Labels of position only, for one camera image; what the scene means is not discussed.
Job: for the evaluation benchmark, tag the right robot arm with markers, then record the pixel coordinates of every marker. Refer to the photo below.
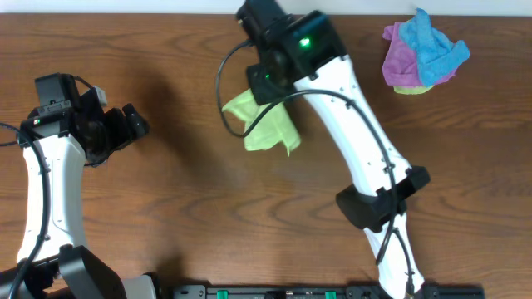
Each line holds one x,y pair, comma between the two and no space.
306,57

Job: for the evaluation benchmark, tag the purple cloth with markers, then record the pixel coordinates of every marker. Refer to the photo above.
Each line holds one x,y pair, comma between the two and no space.
399,67

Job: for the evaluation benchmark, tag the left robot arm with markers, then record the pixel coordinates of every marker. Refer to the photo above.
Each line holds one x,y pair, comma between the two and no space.
54,260

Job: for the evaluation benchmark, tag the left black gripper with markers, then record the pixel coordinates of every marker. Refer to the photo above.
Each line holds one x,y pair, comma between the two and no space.
118,125

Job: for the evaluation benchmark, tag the light green cloth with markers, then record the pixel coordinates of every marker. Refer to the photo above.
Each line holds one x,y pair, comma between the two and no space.
276,127

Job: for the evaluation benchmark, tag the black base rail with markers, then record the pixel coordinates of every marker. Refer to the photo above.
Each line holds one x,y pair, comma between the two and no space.
350,292

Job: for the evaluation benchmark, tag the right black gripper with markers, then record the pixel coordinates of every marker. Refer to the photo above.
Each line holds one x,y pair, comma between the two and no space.
256,77

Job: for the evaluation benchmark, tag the blue cloth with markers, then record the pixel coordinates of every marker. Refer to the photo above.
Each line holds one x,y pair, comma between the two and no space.
436,55

